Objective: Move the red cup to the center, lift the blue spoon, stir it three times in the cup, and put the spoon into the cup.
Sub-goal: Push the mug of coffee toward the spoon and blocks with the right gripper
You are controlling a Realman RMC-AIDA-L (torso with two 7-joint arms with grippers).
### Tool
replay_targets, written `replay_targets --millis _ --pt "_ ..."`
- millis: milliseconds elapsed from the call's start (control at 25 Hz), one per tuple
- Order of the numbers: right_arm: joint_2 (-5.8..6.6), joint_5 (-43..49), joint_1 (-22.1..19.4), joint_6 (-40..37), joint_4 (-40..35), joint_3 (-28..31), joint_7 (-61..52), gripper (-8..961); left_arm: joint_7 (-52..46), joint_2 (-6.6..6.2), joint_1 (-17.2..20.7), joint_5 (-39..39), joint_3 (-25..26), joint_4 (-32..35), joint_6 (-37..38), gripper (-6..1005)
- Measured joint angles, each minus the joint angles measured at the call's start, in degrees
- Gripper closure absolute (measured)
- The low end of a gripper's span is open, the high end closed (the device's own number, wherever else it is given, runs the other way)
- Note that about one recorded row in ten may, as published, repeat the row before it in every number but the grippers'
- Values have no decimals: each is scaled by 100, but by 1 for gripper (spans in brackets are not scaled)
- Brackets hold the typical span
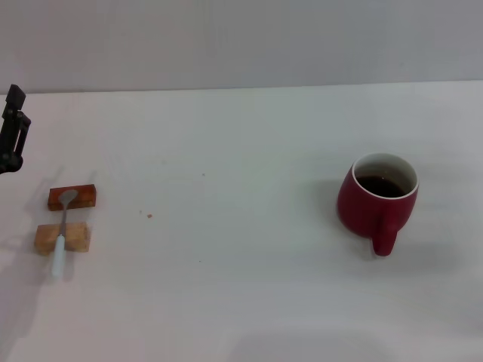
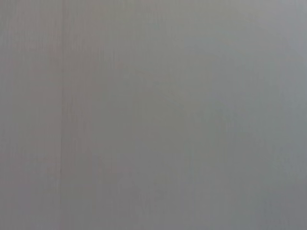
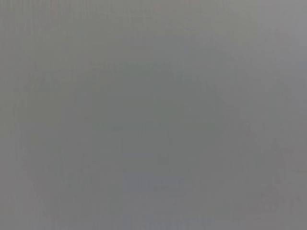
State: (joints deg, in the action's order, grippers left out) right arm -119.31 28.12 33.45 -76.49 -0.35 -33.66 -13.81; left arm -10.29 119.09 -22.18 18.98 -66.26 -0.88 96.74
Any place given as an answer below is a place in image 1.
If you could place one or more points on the red ceramic mug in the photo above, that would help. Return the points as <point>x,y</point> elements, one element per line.
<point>362,215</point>

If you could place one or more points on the dark reddish wooden block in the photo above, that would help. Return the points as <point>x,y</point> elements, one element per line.
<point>85,196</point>

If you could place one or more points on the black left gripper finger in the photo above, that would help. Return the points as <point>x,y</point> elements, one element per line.
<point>15,113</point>

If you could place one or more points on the light wooden block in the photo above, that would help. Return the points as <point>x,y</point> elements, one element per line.
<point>77,237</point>

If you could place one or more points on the dark coffee liquid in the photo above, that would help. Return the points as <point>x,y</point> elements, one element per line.
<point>383,188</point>

